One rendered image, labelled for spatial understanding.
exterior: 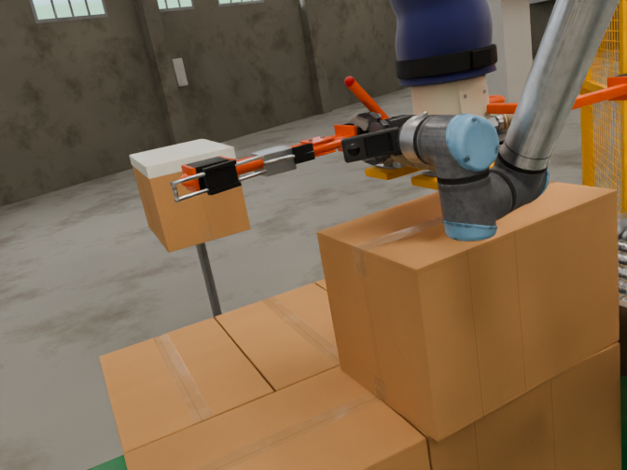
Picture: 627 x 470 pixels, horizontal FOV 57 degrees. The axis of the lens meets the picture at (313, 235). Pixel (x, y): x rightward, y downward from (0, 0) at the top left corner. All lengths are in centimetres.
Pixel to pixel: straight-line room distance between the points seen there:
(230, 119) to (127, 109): 220
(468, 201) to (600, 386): 81
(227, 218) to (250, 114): 935
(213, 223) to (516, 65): 154
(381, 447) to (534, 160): 68
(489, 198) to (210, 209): 185
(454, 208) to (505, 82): 183
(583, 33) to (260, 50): 1152
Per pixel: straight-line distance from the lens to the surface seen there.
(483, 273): 125
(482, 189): 102
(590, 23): 100
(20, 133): 975
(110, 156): 1030
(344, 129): 126
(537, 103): 104
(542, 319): 143
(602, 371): 167
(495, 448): 150
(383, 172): 140
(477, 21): 134
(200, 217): 271
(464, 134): 97
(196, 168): 110
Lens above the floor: 137
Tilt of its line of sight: 17 degrees down
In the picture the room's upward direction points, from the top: 10 degrees counter-clockwise
